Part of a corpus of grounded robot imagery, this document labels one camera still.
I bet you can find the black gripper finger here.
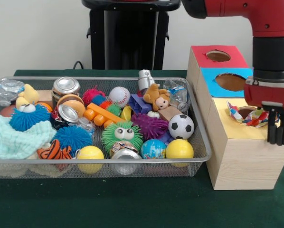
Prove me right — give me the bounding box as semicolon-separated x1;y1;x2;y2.
276;107;284;146
267;105;277;144

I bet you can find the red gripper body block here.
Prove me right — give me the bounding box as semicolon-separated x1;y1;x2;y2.
244;79;284;112

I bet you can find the heart print cloth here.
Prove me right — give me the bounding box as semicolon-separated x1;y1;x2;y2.
226;101;280;128

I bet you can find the brown plush teddy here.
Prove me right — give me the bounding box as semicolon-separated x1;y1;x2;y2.
142;83;171;111

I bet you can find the mint green cloth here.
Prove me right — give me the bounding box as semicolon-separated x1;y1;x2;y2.
0;114;57;161

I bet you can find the wooden box with three holes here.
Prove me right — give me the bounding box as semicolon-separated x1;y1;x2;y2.
186;45;284;190

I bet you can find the clear mesh bin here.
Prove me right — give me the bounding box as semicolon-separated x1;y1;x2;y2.
0;76;213;179

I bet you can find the black and white soccer ball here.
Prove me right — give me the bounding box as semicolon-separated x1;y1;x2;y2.
168;114;195;140

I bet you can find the yellow ball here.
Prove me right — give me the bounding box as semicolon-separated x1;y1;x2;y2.
165;139;194;168
76;145;104;173

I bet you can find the small globe ball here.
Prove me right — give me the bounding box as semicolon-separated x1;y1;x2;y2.
141;139;167;160

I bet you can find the silver toy robot figure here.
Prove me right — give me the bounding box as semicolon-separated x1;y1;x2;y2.
138;69;155;93

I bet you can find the green spiky ball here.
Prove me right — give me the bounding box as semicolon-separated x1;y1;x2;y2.
101;121;144;153

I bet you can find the dark green table cloth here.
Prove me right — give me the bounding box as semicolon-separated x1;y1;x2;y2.
0;69;284;228

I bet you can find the orange bumpy toy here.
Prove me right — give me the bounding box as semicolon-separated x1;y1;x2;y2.
84;103;126;128

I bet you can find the blue spiky ball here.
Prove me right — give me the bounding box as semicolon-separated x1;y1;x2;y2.
9;104;51;133
54;125;93;155

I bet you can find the orange tiger plush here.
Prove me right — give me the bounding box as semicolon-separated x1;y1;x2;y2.
38;139;78;161

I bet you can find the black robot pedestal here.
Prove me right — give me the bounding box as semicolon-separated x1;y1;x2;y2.
82;0;181;71

